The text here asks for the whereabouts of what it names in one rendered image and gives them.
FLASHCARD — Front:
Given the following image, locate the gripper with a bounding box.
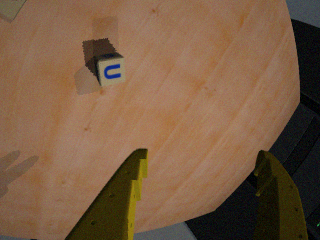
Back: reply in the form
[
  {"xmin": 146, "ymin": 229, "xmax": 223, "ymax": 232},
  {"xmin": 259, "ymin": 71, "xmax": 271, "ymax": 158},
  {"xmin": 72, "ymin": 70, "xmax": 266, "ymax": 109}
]
[{"xmin": 64, "ymin": 148, "xmax": 308, "ymax": 240}]

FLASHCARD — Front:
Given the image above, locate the beige block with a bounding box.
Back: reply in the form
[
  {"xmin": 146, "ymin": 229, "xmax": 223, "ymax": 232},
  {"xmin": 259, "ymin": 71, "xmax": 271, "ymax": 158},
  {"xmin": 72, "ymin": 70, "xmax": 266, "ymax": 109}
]
[{"xmin": 94, "ymin": 52, "xmax": 126, "ymax": 87}]

